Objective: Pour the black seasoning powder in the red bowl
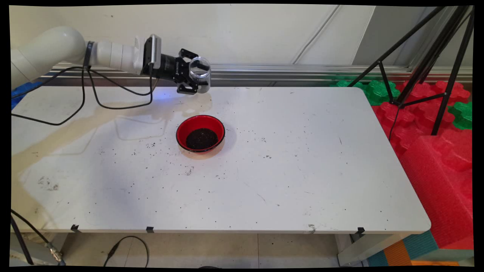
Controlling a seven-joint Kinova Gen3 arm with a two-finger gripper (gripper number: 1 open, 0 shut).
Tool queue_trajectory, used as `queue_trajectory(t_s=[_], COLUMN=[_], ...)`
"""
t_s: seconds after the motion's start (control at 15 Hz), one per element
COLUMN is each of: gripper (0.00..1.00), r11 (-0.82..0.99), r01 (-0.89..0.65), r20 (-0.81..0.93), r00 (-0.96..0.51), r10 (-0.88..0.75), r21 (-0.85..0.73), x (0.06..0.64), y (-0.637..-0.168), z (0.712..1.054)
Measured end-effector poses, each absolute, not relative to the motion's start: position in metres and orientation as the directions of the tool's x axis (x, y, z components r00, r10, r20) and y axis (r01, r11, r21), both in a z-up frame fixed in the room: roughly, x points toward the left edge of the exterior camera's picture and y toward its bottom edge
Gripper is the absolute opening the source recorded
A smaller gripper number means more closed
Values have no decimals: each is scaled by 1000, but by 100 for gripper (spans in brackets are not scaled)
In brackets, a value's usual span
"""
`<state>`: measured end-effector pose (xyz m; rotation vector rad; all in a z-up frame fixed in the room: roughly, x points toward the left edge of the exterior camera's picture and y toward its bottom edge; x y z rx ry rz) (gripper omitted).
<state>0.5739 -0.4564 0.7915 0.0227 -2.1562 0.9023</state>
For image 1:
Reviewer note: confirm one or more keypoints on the grey table leg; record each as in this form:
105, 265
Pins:
363, 252
41, 257

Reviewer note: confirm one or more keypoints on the red bowl with black rim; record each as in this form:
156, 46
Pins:
182, 130

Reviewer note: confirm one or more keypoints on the green foam puzzle block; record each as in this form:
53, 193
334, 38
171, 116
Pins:
378, 94
459, 115

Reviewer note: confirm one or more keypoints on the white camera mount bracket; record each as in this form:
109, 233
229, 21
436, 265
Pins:
139, 47

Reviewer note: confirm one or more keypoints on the orange foam block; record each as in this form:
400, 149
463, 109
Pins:
397, 255

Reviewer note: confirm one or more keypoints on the aluminium wall rail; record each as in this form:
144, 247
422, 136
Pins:
283, 71

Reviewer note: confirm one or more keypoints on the clear plastic jar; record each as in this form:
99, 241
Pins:
204, 85

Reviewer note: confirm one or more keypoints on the black granules in bowl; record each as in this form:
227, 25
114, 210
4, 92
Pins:
201, 139

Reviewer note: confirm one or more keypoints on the teal foam block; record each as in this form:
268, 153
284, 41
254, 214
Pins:
419, 245

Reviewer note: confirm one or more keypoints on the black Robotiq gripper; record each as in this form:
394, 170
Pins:
172, 68

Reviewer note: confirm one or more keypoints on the black tripod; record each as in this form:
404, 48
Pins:
433, 53

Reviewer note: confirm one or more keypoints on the large knobbed foam block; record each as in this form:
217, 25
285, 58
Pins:
435, 189

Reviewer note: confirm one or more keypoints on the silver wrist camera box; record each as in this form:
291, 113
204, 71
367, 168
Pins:
155, 49

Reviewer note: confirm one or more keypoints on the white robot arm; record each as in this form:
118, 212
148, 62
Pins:
56, 49

